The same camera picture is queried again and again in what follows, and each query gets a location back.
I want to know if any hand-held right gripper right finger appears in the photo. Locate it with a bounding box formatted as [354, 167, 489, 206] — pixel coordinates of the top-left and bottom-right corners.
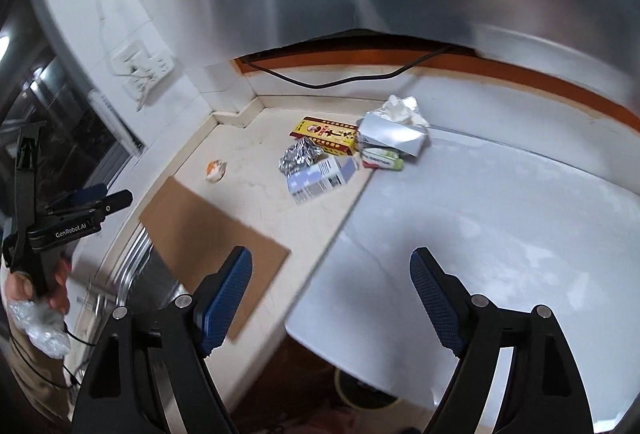
[409, 246, 596, 434]

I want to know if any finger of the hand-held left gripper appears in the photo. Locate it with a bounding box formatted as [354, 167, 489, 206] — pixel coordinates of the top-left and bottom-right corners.
[46, 184, 108, 215]
[50, 191, 134, 227]

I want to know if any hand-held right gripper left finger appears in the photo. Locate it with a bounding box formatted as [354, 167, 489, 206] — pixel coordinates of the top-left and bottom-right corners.
[70, 246, 253, 434]

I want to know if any cream rimmed dark trash bin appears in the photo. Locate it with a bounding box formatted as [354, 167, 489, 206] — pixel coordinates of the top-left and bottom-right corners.
[334, 364, 401, 415]

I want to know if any small green white box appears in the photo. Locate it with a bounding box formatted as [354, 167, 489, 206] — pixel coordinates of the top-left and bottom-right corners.
[361, 146, 405, 172]

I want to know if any blue white carton box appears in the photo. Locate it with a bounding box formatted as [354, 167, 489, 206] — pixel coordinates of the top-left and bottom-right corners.
[286, 155, 361, 206]

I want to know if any silver foil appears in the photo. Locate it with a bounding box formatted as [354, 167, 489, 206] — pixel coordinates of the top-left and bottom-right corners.
[277, 139, 323, 176]

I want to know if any silver tissue box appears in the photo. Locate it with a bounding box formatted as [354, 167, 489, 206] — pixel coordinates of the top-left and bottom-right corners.
[356, 111, 430, 160]

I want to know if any yellow red box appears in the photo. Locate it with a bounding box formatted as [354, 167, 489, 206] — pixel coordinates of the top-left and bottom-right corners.
[290, 116, 360, 155]

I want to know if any white tissue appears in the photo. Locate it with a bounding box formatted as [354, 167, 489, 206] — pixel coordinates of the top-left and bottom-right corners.
[375, 95, 430, 127]

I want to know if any person's left forearm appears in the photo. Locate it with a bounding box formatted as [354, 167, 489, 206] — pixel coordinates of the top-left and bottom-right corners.
[0, 309, 71, 420]

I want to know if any person's left hand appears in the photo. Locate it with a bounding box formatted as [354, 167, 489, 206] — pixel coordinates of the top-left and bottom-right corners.
[7, 256, 73, 315]

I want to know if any brown cardboard sheet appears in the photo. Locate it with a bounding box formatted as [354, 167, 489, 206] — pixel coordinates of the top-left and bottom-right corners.
[139, 177, 292, 342]

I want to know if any steel sink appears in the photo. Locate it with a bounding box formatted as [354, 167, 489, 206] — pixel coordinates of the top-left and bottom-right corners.
[70, 224, 188, 434]

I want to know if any crumpled clear plastic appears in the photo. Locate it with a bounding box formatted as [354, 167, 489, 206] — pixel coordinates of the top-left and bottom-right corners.
[7, 299, 71, 360]

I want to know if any orange wooden ledge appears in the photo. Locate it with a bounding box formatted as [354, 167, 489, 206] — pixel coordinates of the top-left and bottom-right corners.
[232, 49, 640, 135]

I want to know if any window with metal frame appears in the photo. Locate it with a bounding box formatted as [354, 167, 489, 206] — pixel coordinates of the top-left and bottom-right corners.
[0, 29, 146, 225]

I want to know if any thin black cord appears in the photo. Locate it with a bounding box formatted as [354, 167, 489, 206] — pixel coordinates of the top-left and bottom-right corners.
[7, 324, 98, 387]

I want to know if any thin white cable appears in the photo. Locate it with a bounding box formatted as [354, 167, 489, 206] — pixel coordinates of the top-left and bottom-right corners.
[75, 0, 161, 111]

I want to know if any white wall power strip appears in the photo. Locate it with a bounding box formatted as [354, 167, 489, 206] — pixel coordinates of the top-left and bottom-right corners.
[109, 40, 177, 97]

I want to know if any thick black cable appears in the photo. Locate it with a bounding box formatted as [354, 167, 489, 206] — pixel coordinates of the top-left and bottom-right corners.
[245, 45, 453, 90]

